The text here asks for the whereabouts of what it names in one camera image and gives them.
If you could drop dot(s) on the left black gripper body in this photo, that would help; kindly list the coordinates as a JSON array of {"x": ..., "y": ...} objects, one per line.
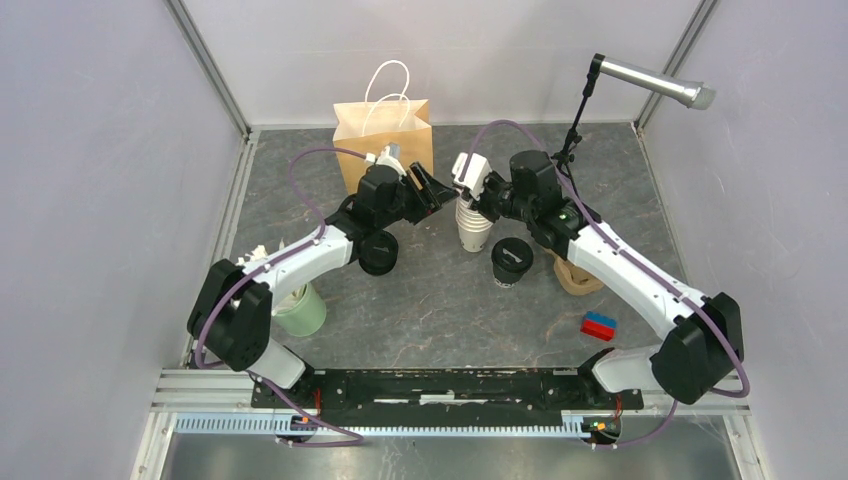
[{"x": 409, "y": 201}]

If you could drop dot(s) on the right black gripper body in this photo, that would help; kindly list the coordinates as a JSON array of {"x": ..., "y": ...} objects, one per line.
[{"x": 497, "y": 199}]

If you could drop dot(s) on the black coffee lid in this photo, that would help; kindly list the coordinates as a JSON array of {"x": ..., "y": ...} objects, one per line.
[{"x": 512, "y": 253}]

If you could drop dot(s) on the black sleeved paper cup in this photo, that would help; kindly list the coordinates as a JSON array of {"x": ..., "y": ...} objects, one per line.
[{"x": 507, "y": 278}]

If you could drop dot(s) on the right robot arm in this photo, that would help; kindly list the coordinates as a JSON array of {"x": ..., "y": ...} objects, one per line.
[{"x": 701, "y": 336}]

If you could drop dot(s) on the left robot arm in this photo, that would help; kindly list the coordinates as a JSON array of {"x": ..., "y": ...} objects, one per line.
[{"x": 232, "y": 314}]

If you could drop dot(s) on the stack of white paper cups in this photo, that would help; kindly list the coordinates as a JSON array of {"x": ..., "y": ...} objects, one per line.
[{"x": 473, "y": 228}]

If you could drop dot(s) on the stack of black lids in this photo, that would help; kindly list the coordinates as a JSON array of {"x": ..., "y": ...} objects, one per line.
[{"x": 378, "y": 253}]

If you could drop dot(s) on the black tripod stand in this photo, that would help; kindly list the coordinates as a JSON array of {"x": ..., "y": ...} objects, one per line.
[{"x": 564, "y": 157}]

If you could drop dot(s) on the brown paper bag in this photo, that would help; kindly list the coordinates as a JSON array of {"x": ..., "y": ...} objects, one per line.
[{"x": 367, "y": 127}]

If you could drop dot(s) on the brown pulp cup carrier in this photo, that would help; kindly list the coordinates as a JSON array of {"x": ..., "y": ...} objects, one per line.
[{"x": 575, "y": 280}]

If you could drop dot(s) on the green cup holder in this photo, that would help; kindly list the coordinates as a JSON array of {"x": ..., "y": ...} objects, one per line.
[{"x": 302, "y": 313}]

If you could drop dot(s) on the red and blue block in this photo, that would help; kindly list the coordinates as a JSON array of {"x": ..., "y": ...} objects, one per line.
[{"x": 598, "y": 326}]

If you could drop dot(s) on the silver cylindrical lamp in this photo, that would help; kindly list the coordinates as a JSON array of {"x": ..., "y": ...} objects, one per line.
[{"x": 693, "y": 95}]

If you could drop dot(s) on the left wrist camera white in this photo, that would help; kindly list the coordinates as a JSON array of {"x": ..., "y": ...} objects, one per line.
[{"x": 389, "y": 156}]

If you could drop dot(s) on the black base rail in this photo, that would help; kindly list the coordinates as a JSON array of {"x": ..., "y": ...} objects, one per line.
[{"x": 482, "y": 397}]

